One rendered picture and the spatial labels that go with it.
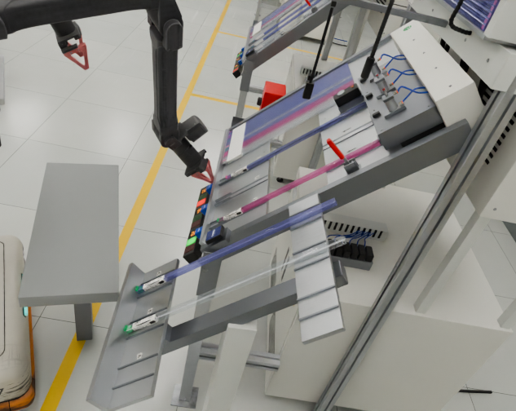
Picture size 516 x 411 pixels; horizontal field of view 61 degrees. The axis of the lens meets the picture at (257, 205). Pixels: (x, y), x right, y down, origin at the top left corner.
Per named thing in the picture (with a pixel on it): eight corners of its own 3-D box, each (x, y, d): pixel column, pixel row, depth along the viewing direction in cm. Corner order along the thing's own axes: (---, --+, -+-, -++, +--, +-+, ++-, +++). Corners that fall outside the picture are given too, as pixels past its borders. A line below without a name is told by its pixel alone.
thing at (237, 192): (212, 252, 119) (205, 245, 118) (234, 137, 172) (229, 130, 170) (271, 224, 112) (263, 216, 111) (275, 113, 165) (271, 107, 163)
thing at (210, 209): (213, 259, 121) (198, 243, 117) (235, 143, 173) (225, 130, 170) (218, 258, 120) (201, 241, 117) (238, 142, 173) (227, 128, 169)
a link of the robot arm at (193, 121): (151, 123, 129) (163, 143, 125) (181, 99, 127) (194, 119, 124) (172, 139, 140) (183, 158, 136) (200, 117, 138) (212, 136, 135)
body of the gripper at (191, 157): (208, 152, 142) (193, 135, 139) (203, 170, 135) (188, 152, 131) (192, 161, 145) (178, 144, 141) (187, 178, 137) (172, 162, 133)
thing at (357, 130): (337, 201, 107) (328, 187, 104) (319, 94, 159) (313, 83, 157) (474, 139, 95) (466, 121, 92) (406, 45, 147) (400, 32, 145)
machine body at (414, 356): (260, 403, 162) (304, 295, 125) (266, 267, 218) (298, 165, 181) (425, 428, 168) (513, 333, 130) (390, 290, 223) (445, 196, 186)
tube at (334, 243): (128, 334, 92) (124, 331, 92) (130, 329, 94) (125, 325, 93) (346, 243, 77) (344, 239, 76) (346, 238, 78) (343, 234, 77)
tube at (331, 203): (138, 294, 101) (134, 290, 100) (140, 289, 102) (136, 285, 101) (337, 205, 85) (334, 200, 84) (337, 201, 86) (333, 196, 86)
